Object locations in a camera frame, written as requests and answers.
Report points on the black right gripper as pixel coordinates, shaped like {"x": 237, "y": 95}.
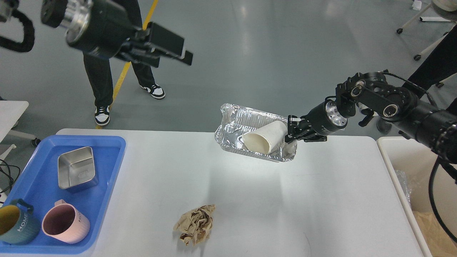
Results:
{"x": 320, "y": 122}

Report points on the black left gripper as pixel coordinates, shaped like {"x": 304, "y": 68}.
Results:
{"x": 103, "y": 29}

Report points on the aluminium foil tray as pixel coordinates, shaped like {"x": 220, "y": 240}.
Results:
{"x": 238, "y": 120}

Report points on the white paper cup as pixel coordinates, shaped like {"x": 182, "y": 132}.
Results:
{"x": 265, "y": 139}

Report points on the small stainless steel tray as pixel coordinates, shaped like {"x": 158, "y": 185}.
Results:
{"x": 76, "y": 170}

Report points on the brown paper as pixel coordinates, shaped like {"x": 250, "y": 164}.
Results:
{"x": 195, "y": 225}

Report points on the pink ribbed mug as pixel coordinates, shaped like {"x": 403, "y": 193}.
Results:
{"x": 65, "y": 223}

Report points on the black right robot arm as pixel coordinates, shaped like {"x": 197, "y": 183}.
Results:
{"x": 422, "y": 121}

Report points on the person in black trousers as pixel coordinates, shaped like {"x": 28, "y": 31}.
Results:
{"x": 100, "y": 77}

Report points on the beige plastic bin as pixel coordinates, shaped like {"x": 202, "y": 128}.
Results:
{"x": 409, "y": 164}

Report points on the white side table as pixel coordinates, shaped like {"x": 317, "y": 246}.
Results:
{"x": 10, "y": 112}

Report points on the white wheeled chair base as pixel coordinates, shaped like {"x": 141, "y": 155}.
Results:
{"x": 427, "y": 24}

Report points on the person with grey shoes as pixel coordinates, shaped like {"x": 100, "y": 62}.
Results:
{"x": 439, "y": 65}

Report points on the blue plastic tray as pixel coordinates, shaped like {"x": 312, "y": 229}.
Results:
{"x": 38, "y": 186}

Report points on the teal yellow mug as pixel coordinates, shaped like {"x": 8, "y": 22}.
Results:
{"x": 18, "y": 225}

